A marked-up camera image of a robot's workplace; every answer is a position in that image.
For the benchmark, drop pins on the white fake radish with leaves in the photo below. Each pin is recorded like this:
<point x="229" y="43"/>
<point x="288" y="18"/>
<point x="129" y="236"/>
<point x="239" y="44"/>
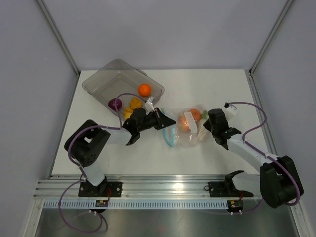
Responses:
<point x="204" y="116"/>

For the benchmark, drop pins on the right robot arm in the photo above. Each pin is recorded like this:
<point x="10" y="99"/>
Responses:
<point x="277" y="181"/>

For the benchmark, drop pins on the white slotted cable duct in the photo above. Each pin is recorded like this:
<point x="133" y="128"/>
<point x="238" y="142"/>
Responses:
<point x="136" y="204"/>

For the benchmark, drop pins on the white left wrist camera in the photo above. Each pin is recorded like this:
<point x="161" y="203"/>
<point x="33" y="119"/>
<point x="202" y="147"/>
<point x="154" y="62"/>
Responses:
<point x="149" y="106"/>

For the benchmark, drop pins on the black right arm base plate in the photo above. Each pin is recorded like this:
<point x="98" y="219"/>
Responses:
<point x="217" y="189"/>

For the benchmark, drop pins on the fake fried chicken piece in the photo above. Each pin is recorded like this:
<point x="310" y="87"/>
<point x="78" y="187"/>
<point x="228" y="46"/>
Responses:
<point x="136" y="103"/>

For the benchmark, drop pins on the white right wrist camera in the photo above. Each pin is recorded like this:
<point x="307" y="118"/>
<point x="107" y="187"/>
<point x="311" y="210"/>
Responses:
<point x="229" y="111"/>

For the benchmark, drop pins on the clear zip top bag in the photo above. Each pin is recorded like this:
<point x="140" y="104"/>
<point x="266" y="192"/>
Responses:
<point x="174" y="137"/>

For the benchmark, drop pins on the smoky clear plastic bin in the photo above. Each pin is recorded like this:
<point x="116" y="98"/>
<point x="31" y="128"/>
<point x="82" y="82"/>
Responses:
<point x="119" y="80"/>

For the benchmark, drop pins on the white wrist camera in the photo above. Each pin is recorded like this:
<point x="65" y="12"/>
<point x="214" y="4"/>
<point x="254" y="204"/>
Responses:
<point x="149" y="106"/>
<point x="229" y="111"/>

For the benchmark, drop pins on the orange fake orange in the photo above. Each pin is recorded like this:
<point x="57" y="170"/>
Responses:
<point x="144" y="90"/>

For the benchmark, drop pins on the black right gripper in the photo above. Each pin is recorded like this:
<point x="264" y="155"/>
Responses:
<point x="207" y="125"/>

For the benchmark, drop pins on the orange fake pumpkin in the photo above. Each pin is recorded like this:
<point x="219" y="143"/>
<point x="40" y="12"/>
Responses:
<point x="197" y="115"/>

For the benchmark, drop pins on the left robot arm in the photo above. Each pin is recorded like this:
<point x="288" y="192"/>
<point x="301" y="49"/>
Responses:
<point x="87" y="143"/>

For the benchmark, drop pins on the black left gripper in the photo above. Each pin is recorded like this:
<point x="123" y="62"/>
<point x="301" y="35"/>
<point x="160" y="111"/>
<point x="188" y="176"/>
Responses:
<point x="162" y="120"/>

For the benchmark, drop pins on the fake peach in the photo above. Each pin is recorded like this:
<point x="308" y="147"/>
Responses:
<point x="182" y="123"/>

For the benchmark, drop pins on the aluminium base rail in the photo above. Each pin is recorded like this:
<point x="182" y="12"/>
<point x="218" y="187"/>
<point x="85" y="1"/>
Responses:
<point x="137" y="186"/>

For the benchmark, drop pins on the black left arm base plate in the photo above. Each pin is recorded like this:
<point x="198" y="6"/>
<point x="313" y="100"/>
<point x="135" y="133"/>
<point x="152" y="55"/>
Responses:
<point x="109" y="189"/>

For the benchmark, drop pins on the purple fake onion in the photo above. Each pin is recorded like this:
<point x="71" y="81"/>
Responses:
<point x="115" y="104"/>

